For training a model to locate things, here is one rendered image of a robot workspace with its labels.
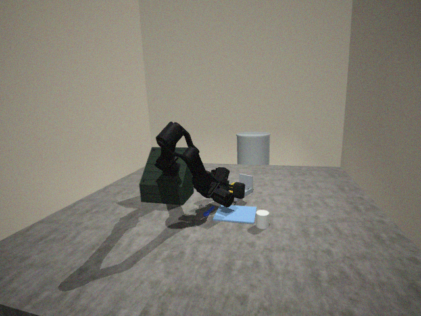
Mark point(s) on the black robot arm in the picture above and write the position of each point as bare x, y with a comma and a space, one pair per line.
202, 179

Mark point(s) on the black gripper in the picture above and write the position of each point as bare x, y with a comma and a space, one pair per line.
238, 189

